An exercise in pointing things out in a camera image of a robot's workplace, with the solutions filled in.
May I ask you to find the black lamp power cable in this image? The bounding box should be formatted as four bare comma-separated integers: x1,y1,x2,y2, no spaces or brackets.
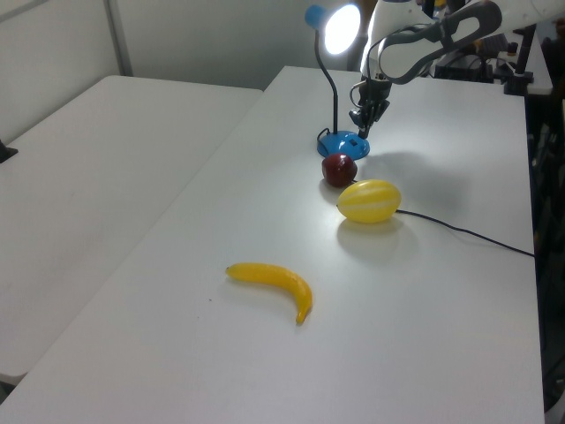
316,127,536,259

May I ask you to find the yellow toy banana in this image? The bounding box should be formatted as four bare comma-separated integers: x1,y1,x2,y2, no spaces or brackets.
225,261,314,327

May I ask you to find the yellow striped toy melon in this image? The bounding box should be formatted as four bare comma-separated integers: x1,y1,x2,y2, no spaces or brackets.
336,178,403,225

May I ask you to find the black electronics equipment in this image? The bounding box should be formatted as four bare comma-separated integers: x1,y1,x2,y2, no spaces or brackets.
433,38,494,84

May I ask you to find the black clamp with pole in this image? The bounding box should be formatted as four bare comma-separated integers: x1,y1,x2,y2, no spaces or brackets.
504,21,537,96

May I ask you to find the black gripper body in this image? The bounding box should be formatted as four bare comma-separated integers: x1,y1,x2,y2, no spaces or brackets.
351,77,392,126

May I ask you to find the small black table clamp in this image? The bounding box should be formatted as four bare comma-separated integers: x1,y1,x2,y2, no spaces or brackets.
0,138,19,165

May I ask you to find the red toy apple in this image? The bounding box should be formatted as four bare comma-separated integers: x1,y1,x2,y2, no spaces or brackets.
320,153,358,189

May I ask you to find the blue desk lamp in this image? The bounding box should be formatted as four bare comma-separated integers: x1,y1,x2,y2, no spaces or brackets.
304,4,371,158

